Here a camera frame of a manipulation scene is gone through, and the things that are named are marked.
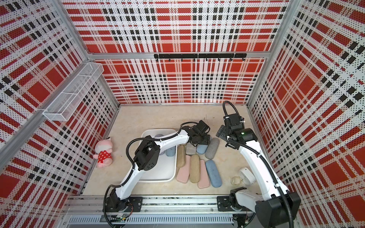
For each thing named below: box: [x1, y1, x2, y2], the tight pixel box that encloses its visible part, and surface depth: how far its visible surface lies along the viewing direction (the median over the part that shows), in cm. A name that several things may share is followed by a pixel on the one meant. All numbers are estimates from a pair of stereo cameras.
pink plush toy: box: [92, 137, 114, 169], surface depth 90 cm
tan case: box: [189, 154, 201, 184], surface depth 82 cm
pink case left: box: [175, 154, 192, 184], surface depth 84 cm
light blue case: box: [196, 144, 209, 155], surface depth 93 cm
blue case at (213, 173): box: [205, 160, 222, 189], surface depth 84 cm
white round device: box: [238, 167, 257, 186], surface depth 78 cm
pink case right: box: [197, 159, 211, 189], surface depth 82 cm
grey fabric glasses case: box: [204, 137, 220, 160], surface depth 93 cm
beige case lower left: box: [176, 144, 186, 169], surface depth 86 cm
